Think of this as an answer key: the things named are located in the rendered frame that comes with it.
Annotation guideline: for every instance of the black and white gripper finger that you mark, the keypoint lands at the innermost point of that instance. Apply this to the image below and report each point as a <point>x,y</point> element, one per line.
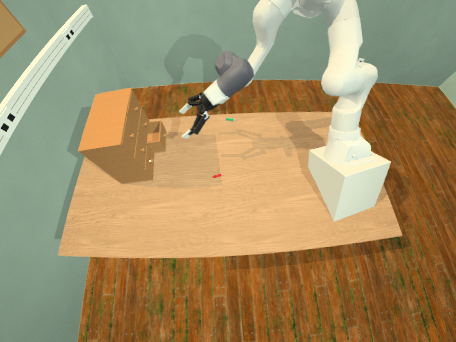
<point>198,125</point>
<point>191,103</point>

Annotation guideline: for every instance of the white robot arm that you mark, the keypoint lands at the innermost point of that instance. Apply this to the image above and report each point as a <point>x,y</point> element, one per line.
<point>343,76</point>

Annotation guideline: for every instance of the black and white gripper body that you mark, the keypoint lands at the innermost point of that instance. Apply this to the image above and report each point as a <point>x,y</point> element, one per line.
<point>206,105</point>

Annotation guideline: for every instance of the brown wooden drawer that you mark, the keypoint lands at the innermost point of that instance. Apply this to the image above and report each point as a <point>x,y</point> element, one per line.
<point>129,132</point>
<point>155,139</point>
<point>148,162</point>
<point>143,126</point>
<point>140,150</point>
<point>133,107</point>

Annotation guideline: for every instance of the brown wooden chest of drawers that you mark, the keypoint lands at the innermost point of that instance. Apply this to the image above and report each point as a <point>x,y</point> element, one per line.
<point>102,138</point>

